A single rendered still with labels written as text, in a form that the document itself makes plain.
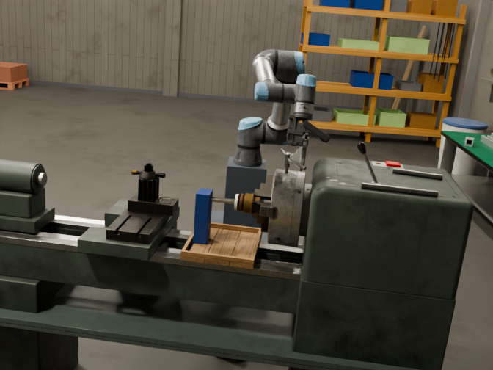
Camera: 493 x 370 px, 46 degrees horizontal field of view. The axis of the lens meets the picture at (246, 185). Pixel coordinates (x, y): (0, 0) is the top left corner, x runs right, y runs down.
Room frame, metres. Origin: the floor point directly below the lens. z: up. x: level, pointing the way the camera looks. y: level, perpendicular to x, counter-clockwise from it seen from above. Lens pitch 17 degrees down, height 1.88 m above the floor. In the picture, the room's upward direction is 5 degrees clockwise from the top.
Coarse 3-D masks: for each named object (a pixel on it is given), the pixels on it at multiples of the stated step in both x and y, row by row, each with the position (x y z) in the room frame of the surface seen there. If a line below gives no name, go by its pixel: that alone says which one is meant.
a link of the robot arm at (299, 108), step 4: (296, 104) 2.19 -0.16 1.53; (300, 104) 2.18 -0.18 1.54; (304, 104) 2.17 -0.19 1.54; (308, 104) 2.17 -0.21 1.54; (312, 104) 2.18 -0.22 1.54; (296, 108) 2.18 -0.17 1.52; (300, 108) 2.17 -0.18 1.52; (304, 108) 2.17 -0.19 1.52; (308, 108) 2.17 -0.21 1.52; (312, 108) 2.18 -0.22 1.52; (296, 112) 2.18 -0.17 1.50; (300, 112) 2.17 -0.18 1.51; (304, 112) 2.16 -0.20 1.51; (308, 112) 2.17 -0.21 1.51; (312, 112) 2.18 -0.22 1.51
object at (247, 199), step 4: (240, 196) 2.30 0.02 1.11; (244, 196) 2.30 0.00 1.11; (248, 196) 2.29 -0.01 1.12; (252, 196) 2.29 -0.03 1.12; (240, 200) 2.28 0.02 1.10; (244, 200) 2.28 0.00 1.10; (248, 200) 2.28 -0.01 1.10; (252, 200) 2.27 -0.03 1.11; (256, 200) 2.29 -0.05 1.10; (240, 204) 2.28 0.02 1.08; (244, 204) 2.27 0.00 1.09; (248, 204) 2.27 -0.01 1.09; (240, 208) 2.28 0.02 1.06; (244, 208) 2.27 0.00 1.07; (248, 208) 2.27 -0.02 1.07; (244, 212) 2.29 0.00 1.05; (248, 212) 2.28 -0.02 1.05
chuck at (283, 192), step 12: (276, 180) 2.22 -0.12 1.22; (288, 180) 2.23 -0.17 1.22; (276, 192) 2.18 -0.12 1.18; (288, 192) 2.18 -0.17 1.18; (276, 204) 2.15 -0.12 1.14; (288, 204) 2.15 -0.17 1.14; (288, 216) 2.14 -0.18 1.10; (276, 228) 2.15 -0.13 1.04; (288, 228) 2.14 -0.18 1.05; (276, 240) 2.18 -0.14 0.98; (288, 240) 2.17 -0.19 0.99
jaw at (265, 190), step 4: (268, 176) 2.37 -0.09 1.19; (272, 176) 2.37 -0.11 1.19; (268, 180) 2.36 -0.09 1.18; (272, 180) 2.36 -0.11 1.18; (260, 184) 2.34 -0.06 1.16; (264, 184) 2.34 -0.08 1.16; (268, 184) 2.34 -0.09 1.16; (272, 184) 2.34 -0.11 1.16; (260, 188) 2.33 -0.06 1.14; (264, 188) 2.33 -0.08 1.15; (268, 188) 2.33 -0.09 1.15; (272, 188) 2.33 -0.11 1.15; (256, 192) 2.32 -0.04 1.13; (260, 192) 2.32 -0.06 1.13; (264, 192) 2.32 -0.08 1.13; (268, 192) 2.32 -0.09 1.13; (256, 196) 2.32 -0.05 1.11; (260, 196) 2.31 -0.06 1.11; (264, 196) 2.31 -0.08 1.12; (268, 196) 2.31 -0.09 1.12
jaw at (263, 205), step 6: (252, 204) 2.25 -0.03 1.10; (258, 204) 2.22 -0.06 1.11; (264, 204) 2.22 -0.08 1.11; (270, 204) 2.23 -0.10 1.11; (252, 210) 2.25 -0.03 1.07; (258, 210) 2.22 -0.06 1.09; (264, 210) 2.17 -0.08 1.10; (270, 210) 2.16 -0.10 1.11; (276, 210) 2.15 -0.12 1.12; (270, 216) 2.15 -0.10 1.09; (276, 216) 2.15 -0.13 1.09
